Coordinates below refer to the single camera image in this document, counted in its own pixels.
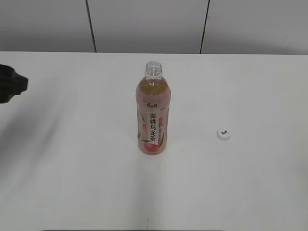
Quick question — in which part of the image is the peach oolong tea bottle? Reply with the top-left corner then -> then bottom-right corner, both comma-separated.
136,61 -> 171,155

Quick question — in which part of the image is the white bottle cap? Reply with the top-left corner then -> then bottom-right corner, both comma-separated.
216,128 -> 231,141

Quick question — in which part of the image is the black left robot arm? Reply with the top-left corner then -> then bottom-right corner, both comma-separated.
0,64 -> 28,104

